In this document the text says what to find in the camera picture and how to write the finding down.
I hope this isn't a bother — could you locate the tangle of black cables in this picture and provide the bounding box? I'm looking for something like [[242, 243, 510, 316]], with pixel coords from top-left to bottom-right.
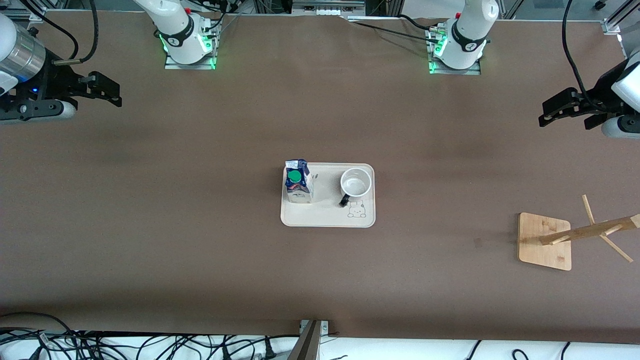
[[0, 312, 301, 360]]

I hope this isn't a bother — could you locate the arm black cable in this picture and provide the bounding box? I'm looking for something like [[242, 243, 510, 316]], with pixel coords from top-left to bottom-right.
[[19, 0, 99, 67], [562, 0, 609, 114]]

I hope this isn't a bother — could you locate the black cable on table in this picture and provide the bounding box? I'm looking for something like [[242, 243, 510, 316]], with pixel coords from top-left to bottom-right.
[[349, 14, 442, 45]]

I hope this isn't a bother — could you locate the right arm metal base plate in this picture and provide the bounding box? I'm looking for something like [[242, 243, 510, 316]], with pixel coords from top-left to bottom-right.
[[164, 27, 218, 70]]

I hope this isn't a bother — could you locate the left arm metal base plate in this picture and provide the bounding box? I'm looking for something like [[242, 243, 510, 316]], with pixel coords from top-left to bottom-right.
[[426, 26, 482, 76]]

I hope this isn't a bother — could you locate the white smiley mug black handle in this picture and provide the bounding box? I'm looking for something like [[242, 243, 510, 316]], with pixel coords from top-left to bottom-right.
[[338, 167, 374, 209]]

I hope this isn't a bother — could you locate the wooden cup rack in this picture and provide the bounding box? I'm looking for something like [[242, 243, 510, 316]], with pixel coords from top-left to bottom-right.
[[517, 195, 640, 272]]

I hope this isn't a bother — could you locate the cream rabbit print tray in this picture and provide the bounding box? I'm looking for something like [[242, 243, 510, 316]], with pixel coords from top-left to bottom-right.
[[280, 162, 376, 229]]

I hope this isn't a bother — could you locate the aluminium profile post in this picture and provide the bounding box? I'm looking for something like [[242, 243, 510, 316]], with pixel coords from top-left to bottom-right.
[[289, 319, 331, 360]]

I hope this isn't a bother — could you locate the blue white milk carton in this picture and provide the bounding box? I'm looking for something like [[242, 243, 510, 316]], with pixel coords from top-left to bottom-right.
[[284, 159, 316, 204]]

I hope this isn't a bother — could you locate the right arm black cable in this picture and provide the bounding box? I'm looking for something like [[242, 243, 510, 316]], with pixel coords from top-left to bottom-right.
[[19, 0, 99, 67]]

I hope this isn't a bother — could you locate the white power strip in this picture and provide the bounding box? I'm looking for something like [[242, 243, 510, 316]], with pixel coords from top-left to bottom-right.
[[292, 0, 366, 16]]

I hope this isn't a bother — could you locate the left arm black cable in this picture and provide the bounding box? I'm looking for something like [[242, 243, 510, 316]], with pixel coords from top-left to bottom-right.
[[562, 0, 609, 114]]

